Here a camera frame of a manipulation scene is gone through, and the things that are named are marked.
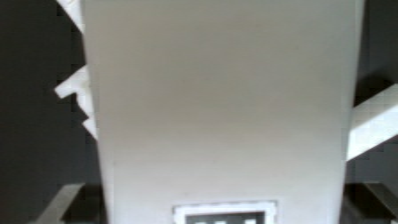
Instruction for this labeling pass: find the white cabinet top block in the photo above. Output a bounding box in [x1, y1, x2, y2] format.
[84, 0, 365, 224]

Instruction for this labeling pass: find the white cabinet body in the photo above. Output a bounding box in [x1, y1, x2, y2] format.
[56, 0, 98, 138]

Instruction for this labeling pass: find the white U-shaped fence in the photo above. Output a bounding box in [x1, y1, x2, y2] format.
[347, 84, 398, 160]

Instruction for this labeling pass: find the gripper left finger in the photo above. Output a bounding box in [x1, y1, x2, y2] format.
[29, 183, 105, 224]

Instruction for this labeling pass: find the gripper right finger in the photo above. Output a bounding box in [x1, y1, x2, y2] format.
[344, 182, 398, 224]

